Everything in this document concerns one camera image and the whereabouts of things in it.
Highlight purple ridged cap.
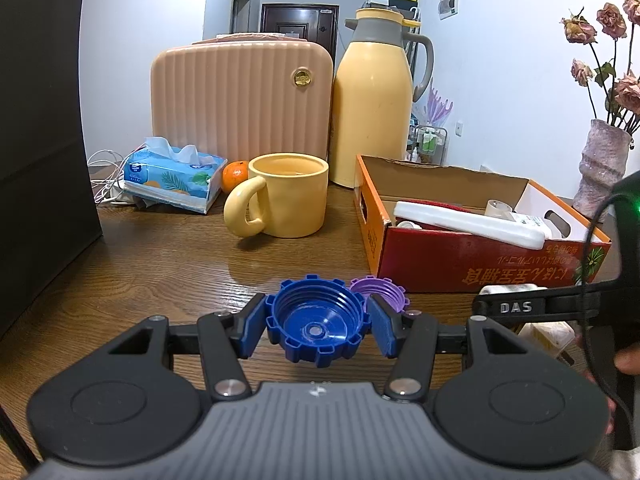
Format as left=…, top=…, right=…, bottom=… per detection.
left=349, top=275, right=410, bottom=312

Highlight blue gear-shaped cap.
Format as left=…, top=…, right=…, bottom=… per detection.
left=266, top=274, right=371, bottom=367

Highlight beige square charger plug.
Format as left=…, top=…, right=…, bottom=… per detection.
left=518, top=322, right=576, bottom=359

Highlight white small spray bottle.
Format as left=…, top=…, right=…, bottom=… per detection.
left=480, top=284, right=539, bottom=295

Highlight red white lint brush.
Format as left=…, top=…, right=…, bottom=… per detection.
left=394, top=202, right=546, bottom=250

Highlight white tape roll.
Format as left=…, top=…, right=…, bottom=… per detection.
left=485, top=200, right=513, bottom=221

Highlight clear jar blue lid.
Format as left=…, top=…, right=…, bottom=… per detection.
left=510, top=211, right=563, bottom=240

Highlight person's hand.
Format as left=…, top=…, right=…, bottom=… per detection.
left=584, top=344, right=640, bottom=434

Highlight red cardboard pumpkin box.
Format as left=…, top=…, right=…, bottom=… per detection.
left=355, top=156, right=589, bottom=292

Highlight yellow ceramic mug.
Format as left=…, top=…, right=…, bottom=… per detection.
left=224, top=153, right=329, bottom=238

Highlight pink textured vase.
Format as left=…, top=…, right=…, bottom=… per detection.
left=573, top=119, right=634, bottom=219

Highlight orange tangerine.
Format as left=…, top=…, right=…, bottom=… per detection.
left=221, top=160, right=248, bottom=194

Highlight blue tissue pack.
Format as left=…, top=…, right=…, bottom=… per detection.
left=122, top=136, right=228, bottom=214

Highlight dried pink roses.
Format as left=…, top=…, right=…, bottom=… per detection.
left=560, top=0, right=639, bottom=136

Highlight yellow thermos jug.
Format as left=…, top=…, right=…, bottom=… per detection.
left=329, top=8, right=435, bottom=188

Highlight black paper bag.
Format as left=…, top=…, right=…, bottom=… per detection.
left=1, top=0, right=102, bottom=330

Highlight pink ribbed small suitcase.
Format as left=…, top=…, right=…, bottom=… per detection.
left=151, top=32, right=334, bottom=162

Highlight white board against wall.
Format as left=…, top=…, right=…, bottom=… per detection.
left=480, top=164, right=498, bottom=174

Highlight wire storage cart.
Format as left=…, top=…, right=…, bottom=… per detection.
left=407, top=125, right=448, bottom=166

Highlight white cables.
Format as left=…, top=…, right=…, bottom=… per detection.
left=86, top=148, right=139, bottom=206

